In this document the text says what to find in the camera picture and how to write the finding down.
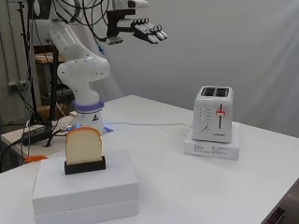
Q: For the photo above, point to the white flat box with print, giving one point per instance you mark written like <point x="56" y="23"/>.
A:
<point x="211" y="151"/>

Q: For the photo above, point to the white seven-joint robot arm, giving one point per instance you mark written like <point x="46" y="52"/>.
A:
<point x="79" y="67"/>

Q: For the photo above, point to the black block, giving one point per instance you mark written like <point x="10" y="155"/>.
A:
<point x="84" y="168"/>

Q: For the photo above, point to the thin black light stand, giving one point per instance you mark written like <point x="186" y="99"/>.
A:
<point x="30" y="77"/>

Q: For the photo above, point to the toy bread slice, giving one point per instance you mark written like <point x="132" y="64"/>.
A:
<point x="83" y="146"/>

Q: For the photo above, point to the wooden table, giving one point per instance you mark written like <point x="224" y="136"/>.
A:
<point x="43" y="58"/>

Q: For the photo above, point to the dark flat object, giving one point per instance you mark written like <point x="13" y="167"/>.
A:
<point x="274" y="216"/>

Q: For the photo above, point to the orange object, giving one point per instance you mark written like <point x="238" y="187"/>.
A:
<point x="35" y="158"/>

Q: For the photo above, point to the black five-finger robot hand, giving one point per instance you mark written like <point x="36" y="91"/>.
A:
<point x="141" y="29"/>

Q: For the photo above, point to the thick black tripod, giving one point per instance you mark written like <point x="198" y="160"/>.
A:
<point x="54" y="87"/>

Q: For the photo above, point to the grey wall outlet box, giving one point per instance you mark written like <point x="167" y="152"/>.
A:
<point x="18" y="85"/>

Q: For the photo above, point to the beige side table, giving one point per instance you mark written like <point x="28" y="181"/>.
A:
<point x="18" y="146"/>

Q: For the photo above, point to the white hanging sheet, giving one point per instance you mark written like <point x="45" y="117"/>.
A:
<point x="249" y="46"/>

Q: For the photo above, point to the steel toaster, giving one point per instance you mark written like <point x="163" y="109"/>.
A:
<point x="211" y="124"/>

